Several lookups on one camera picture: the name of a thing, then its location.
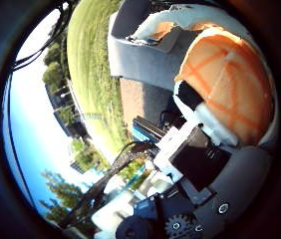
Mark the distant dark building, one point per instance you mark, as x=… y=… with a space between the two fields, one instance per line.
x=64 y=109

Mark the grey plastic container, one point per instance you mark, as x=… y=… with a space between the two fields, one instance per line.
x=140 y=59

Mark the blue striped panel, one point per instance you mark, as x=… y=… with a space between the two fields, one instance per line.
x=147 y=131

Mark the black tripod pole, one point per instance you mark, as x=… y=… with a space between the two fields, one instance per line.
x=114 y=169

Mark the orange plush toy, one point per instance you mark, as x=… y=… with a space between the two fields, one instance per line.
x=233 y=86

